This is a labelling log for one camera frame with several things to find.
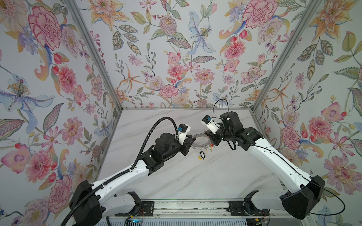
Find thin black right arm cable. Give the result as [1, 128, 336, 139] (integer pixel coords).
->
[212, 98, 346, 217]

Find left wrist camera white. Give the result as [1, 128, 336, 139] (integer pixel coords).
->
[177, 123, 190, 145]

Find round steel key organizer disc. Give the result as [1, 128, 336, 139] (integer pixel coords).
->
[191, 133, 214, 151]

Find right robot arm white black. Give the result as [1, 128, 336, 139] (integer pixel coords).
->
[202, 112, 325, 219]

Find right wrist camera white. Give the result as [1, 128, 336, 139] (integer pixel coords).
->
[201, 115, 220, 134]

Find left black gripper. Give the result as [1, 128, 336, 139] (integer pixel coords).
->
[162, 136, 198, 162]

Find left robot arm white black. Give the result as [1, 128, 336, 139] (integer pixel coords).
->
[61, 133, 196, 226]

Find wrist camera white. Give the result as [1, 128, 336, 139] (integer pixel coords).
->
[201, 115, 220, 134]
[177, 123, 190, 145]

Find black corrugated cable conduit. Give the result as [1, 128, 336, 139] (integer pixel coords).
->
[60, 116, 178, 226]

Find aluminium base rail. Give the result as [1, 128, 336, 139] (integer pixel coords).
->
[93, 198, 283, 219]

